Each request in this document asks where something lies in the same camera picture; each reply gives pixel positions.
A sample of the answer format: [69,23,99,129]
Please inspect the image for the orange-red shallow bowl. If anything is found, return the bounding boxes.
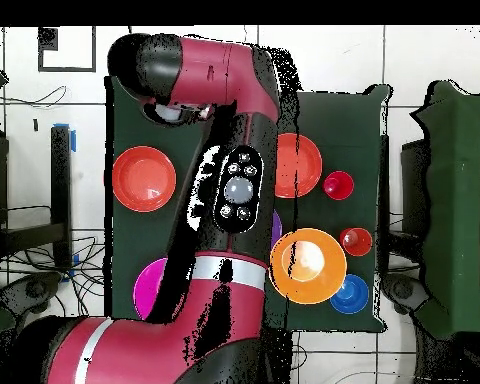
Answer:
[274,132,324,200]
[111,145,178,213]

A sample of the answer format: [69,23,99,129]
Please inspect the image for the purple bowl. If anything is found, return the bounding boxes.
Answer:
[270,209,284,249]

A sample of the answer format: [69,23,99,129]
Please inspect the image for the red cup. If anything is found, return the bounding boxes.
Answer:
[322,170,355,201]

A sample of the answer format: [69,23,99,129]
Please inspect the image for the large orange bowl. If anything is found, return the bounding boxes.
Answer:
[268,227,348,306]

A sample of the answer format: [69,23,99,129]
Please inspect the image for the large pink bowl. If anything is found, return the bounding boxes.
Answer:
[132,257,169,321]

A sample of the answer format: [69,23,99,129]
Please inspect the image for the orange cup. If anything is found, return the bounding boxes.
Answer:
[339,226,374,258]

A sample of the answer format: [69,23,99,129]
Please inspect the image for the dark green table cloth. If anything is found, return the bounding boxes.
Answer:
[103,75,393,334]

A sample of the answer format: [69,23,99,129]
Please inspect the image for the small dark blue bowl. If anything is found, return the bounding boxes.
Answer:
[329,273,370,315]

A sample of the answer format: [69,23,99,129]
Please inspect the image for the black office chair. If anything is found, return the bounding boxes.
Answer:
[0,271,63,321]
[381,271,431,317]

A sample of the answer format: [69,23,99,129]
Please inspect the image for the black square tape outline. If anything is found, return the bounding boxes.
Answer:
[37,25,97,73]

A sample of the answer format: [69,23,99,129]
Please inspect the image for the tangled floor cables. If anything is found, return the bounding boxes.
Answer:
[0,235,105,317]

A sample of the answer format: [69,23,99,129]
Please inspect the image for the black metal frame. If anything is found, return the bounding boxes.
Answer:
[387,137,429,257]
[0,125,73,273]

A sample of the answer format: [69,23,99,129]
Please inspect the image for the thin black floor cable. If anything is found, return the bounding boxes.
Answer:
[0,84,68,109]

